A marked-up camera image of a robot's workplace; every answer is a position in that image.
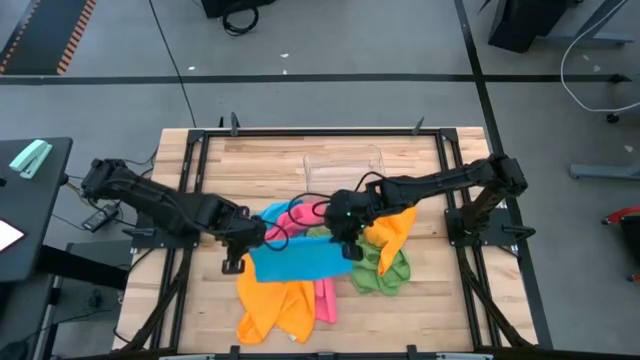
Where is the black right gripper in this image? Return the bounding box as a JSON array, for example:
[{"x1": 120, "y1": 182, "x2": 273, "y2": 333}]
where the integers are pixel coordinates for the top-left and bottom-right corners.
[{"x1": 323, "y1": 188, "x2": 374, "y2": 262}]

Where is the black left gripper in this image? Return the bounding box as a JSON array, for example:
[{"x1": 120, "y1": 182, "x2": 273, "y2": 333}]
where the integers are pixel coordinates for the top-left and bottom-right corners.
[{"x1": 214, "y1": 203, "x2": 270, "y2": 276}]

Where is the orange microfiber towel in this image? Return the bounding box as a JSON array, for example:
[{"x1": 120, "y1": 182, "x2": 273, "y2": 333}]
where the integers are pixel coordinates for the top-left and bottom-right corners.
[
  {"x1": 363, "y1": 206, "x2": 419, "y2": 277},
  {"x1": 235, "y1": 254, "x2": 317, "y2": 346}
]

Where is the green microfiber towel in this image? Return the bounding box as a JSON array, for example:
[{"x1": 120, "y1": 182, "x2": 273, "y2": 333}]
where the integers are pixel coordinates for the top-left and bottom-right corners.
[{"x1": 304, "y1": 225, "x2": 412, "y2": 297}]

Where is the clear plastic bin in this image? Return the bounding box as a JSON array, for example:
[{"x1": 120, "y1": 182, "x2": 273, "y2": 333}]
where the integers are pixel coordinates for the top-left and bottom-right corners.
[{"x1": 302, "y1": 143, "x2": 389, "y2": 189}]

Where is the black power adapter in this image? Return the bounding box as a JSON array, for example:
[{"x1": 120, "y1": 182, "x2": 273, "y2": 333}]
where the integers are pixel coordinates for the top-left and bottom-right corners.
[{"x1": 81, "y1": 203, "x2": 121, "y2": 234}]

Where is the black desk base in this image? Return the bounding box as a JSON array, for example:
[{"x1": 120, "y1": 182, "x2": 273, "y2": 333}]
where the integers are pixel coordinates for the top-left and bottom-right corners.
[{"x1": 37, "y1": 239, "x2": 132, "y2": 291}]

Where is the black side desk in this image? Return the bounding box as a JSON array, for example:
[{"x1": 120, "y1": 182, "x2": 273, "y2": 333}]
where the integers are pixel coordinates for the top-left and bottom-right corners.
[{"x1": 0, "y1": 137, "x2": 74, "y2": 284}]

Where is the mint green stapler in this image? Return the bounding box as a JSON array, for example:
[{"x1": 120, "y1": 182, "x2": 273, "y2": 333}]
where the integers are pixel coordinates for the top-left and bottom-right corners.
[{"x1": 8, "y1": 138, "x2": 54, "y2": 180}]

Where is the black equipment box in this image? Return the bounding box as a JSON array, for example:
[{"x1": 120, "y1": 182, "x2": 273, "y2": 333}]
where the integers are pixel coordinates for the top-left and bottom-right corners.
[{"x1": 200, "y1": 0, "x2": 277, "y2": 19}]

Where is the grey desk foot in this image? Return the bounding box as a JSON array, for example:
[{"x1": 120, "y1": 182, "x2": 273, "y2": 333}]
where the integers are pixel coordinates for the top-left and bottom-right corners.
[{"x1": 568, "y1": 162, "x2": 640, "y2": 181}]

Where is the red chair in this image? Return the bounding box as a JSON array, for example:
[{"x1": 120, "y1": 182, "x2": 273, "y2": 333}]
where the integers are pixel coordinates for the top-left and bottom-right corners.
[{"x1": 602, "y1": 203, "x2": 640, "y2": 284}]

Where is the black mat orange striped edge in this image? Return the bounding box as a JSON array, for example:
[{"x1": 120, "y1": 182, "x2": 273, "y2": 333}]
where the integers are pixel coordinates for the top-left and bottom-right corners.
[{"x1": 0, "y1": 0, "x2": 97, "y2": 76}]

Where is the black cabinet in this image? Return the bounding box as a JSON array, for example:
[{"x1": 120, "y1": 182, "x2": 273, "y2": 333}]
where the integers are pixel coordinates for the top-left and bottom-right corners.
[{"x1": 487, "y1": 0, "x2": 584, "y2": 54}]

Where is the grey desk leg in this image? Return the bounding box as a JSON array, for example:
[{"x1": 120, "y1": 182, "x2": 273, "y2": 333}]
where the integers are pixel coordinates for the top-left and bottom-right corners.
[{"x1": 542, "y1": 0, "x2": 637, "y2": 47}]

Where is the black floor cable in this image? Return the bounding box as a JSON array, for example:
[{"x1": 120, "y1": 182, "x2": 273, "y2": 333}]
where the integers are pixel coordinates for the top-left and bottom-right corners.
[{"x1": 147, "y1": 0, "x2": 198, "y2": 129}]

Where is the coiled black cable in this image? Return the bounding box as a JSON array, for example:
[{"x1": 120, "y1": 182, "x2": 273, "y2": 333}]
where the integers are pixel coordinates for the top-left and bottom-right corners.
[{"x1": 221, "y1": 3, "x2": 261, "y2": 37}]

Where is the white floor cable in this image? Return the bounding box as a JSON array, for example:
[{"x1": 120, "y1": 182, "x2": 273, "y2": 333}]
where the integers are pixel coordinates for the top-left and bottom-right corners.
[{"x1": 559, "y1": 0, "x2": 640, "y2": 114}]

